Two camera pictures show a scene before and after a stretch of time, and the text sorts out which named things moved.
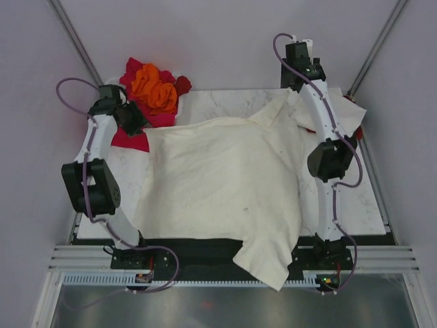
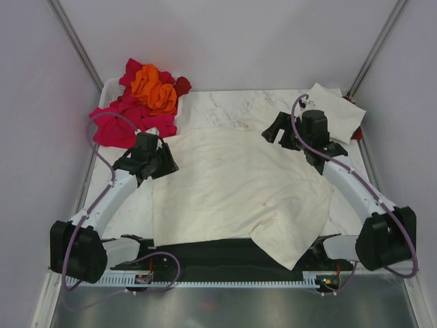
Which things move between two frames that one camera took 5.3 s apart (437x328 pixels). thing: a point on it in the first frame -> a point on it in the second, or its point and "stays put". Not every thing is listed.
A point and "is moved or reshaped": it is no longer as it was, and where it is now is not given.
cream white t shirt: [234, 178] is moved or reshaped
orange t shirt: [148, 87] stays put
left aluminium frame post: [62, 17] stays put
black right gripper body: [284, 76] -> [300, 126]
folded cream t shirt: [349, 115] stays put
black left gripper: [139, 120] -> [169, 165]
